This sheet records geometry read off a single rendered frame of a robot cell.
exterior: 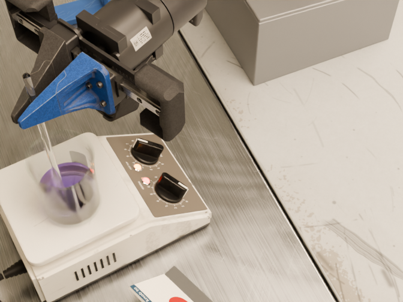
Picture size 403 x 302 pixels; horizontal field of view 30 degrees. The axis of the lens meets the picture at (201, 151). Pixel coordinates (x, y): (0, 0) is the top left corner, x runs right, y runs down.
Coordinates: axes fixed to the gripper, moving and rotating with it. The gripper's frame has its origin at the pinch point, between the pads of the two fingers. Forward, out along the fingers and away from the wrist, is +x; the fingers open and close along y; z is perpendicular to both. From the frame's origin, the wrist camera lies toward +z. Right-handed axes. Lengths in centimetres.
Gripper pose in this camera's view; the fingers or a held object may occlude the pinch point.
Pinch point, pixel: (48, 96)
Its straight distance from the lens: 62.2
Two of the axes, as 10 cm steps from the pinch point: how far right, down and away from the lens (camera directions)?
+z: 0.1, 5.7, 8.2
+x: -6.4, 6.4, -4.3
